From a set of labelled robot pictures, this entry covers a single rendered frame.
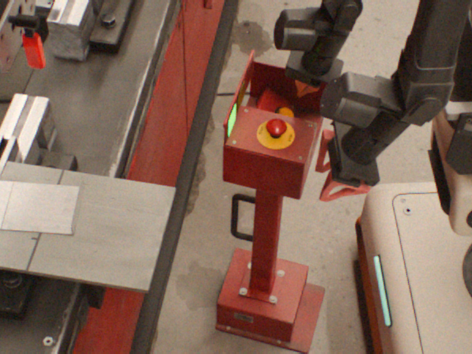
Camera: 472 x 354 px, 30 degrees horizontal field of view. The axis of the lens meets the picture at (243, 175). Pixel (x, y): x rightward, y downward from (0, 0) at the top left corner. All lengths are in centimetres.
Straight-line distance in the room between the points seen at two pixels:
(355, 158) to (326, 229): 124
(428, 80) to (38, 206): 59
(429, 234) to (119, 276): 111
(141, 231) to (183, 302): 108
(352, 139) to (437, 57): 20
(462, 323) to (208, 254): 74
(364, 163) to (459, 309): 89
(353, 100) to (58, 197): 46
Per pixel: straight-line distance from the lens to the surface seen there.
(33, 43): 127
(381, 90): 121
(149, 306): 232
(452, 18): 111
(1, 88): 289
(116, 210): 133
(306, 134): 170
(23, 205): 135
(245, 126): 170
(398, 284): 213
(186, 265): 243
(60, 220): 133
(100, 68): 168
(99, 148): 156
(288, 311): 223
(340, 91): 119
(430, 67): 115
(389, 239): 219
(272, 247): 206
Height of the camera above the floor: 209
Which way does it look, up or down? 54 degrees down
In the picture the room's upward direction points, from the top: 3 degrees clockwise
